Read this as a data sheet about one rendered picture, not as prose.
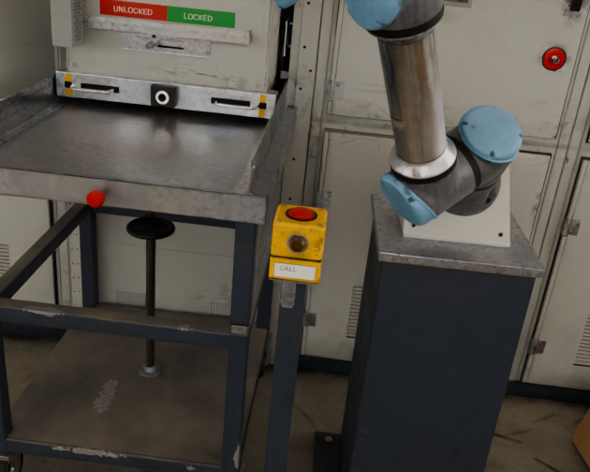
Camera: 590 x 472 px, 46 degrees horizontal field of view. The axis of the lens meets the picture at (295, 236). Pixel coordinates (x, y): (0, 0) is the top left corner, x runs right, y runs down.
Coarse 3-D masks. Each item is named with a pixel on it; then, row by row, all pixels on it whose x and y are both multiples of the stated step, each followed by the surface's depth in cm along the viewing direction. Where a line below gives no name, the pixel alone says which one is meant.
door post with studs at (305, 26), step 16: (304, 0) 176; (320, 0) 176; (304, 16) 178; (304, 32) 180; (304, 48) 181; (304, 64) 183; (288, 80) 185; (304, 80) 185; (288, 96) 187; (304, 96) 187; (304, 112) 188; (304, 128) 190; (304, 144) 192; (304, 160) 194; (272, 352) 221
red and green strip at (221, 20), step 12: (108, 0) 161; (108, 12) 162; (120, 12) 162; (132, 12) 161; (144, 12) 161; (156, 12) 161; (168, 12) 161; (180, 12) 161; (192, 12) 160; (204, 12) 160; (216, 12) 160; (228, 12) 160; (204, 24) 161; (216, 24) 161; (228, 24) 161
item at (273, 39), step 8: (272, 0) 158; (272, 8) 159; (280, 8) 178; (272, 16) 160; (280, 16) 181; (272, 24) 162; (272, 32) 164; (272, 40) 166; (176, 48) 166; (272, 48) 168; (280, 48) 192; (272, 56) 171; (280, 56) 195; (272, 64) 173; (280, 64) 198; (272, 72) 175; (272, 80) 178
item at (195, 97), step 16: (64, 80) 168; (96, 80) 168; (112, 80) 167; (128, 80) 167; (144, 80) 167; (96, 96) 169; (112, 96) 169; (128, 96) 169; (144, 96) 168; (192, 96) 167; (208, 96) 167; (224, 96) 167; (240, 96) 166; (272, 96) 166; (224, 112) 168; (240, 112) 168; (272, 112) 167
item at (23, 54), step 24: (0, 0) 167; (24, 0) 174; (48, 0) 181; (0, 24) 169; (24, 24) 176; (48, 24) 183; (0, 48) 171; (24, 48) 178; (48, 48) 185; (0, 72) 173; (24, 72) 180; (48, 72) 187; (0, 96) 172
